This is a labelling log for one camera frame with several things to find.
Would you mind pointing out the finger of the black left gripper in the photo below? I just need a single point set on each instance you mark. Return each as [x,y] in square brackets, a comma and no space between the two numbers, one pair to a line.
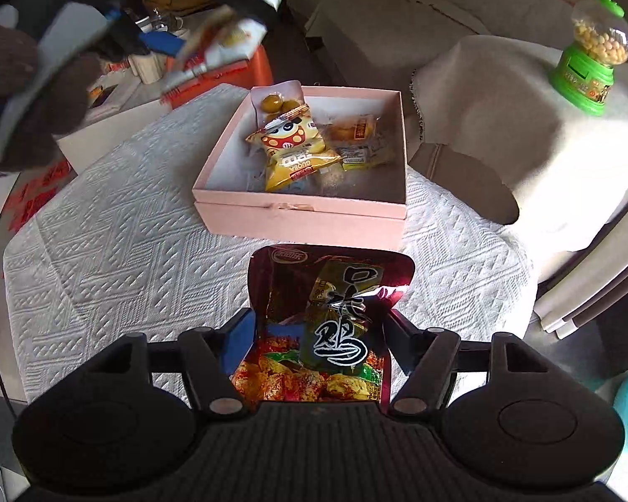
[162,42]

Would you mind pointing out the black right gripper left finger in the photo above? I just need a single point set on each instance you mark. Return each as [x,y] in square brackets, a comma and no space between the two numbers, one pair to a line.
[211,356]

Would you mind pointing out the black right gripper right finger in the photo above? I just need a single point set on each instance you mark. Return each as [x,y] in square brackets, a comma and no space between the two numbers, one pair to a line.
[426,357]

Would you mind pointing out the rice cracker snack pack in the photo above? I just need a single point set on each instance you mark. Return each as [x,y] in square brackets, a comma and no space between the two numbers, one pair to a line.
[222,39]

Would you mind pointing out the red spicy chicken snack bag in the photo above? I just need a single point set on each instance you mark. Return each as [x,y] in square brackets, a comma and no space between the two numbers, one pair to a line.
[319,313]

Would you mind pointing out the yellow panda snack bag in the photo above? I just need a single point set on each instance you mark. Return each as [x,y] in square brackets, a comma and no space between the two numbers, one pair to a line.
[294,148]

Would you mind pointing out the white cup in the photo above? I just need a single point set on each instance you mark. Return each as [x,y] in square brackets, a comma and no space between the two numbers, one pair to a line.
[149,69]

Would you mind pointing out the orange plastic child chair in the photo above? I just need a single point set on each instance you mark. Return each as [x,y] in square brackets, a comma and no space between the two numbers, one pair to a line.
[244,73]

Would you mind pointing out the white low coffee table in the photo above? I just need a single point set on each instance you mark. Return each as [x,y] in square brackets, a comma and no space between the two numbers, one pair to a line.
[120,106]

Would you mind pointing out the yellow plums clear pack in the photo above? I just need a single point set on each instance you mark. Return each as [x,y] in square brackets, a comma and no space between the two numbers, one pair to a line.
[273,100]

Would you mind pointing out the red paper decorations on floor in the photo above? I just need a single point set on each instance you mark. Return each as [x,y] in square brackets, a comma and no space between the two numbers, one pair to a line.
[27,199]

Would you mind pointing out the white textured tablecloth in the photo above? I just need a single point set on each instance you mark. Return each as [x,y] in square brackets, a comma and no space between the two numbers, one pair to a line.
[122,249]

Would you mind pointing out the pink cardboard box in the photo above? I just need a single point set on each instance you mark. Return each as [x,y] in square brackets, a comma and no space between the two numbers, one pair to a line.
[360,208]

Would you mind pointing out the small green white snack packet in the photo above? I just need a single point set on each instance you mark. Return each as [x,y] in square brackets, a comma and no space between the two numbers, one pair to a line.
[364,157]

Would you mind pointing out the small cake packet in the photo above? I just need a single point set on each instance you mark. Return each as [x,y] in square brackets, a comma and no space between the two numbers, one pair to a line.
[355,128]

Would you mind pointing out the grey sofa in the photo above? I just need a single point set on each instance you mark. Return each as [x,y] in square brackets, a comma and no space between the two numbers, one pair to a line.
[379,43]

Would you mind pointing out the beige cloth covered side table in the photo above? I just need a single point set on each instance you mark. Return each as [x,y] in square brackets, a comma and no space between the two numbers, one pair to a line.
[490,99]

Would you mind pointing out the green gumball machine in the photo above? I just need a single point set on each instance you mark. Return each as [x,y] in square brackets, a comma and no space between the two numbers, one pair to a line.
[585,72]

